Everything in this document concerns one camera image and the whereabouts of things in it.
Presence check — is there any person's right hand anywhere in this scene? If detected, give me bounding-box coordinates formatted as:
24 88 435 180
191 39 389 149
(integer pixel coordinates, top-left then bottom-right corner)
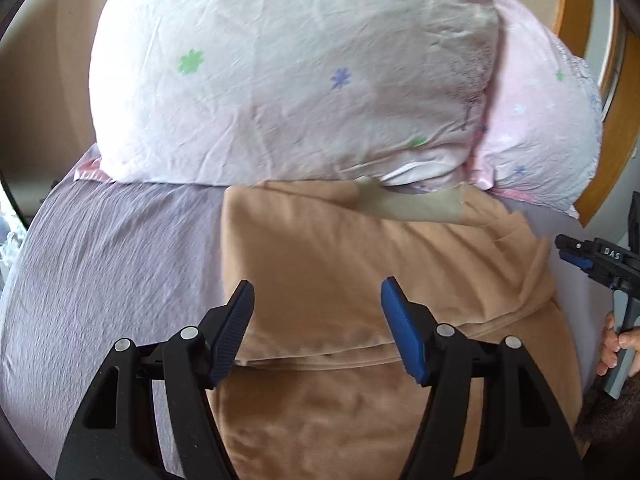
596 312 640 377

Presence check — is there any pink floral pillow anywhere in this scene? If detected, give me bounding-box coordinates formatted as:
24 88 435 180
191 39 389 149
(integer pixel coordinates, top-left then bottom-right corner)
469 0 603 217

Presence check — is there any grey-purple textured bed sheet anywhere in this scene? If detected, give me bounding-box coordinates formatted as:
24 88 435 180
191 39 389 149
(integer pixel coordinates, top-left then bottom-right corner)
1 177 612 474

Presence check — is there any white floral pillow with tree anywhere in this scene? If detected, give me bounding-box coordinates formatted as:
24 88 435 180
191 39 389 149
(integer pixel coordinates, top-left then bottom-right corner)
89 0 499 187

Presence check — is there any wooden headboard frame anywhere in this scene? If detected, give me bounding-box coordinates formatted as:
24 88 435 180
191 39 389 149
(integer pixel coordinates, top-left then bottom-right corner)
552 0 640 228

